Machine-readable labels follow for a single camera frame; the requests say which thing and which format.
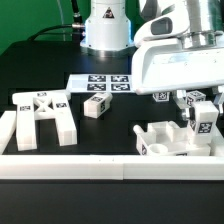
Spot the white tagged cube far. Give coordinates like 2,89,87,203
186,90,206,106

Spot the white right fence rail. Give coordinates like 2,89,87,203
210,127,224,157

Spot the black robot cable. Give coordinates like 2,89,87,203
27,0,87,42

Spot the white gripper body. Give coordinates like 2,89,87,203
131,14,224,95

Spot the white marker base plate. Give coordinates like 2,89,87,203
66,74,133,93

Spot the white tagged cube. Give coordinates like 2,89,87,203
186,90,206,106
153,92,170,102

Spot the white chair seat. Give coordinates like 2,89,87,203
133,121,211,156

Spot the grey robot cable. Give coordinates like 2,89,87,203
55,0,66,42

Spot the white chair back frame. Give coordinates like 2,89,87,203
12,89,77,151

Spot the white tagged cube near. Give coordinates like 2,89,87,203
153,92,170,102

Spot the white front fence rail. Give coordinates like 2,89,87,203
0,155,224,180

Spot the white left fence rail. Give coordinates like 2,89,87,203
0,111,16,155

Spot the white fence rail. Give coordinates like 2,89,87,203
0,155,224,180
210,127,224,157
0,111,16,155

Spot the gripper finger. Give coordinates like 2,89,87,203
172,90,187,119
213,85,224,115

